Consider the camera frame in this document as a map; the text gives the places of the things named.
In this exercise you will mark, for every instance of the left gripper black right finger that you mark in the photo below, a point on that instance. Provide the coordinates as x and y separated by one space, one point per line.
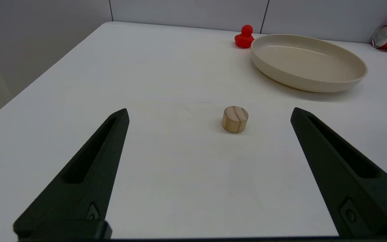
351 181

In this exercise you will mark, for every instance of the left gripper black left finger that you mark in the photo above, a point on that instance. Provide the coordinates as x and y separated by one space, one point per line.
86 181

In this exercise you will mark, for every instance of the beige round plate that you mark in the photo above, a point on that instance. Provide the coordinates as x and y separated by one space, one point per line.
307 62

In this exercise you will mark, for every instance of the small wooden cylinder block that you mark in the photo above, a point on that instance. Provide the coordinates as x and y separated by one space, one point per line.
234 120

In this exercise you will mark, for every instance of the red rubber duck toy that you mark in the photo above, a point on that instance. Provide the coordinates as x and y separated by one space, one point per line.
245 37

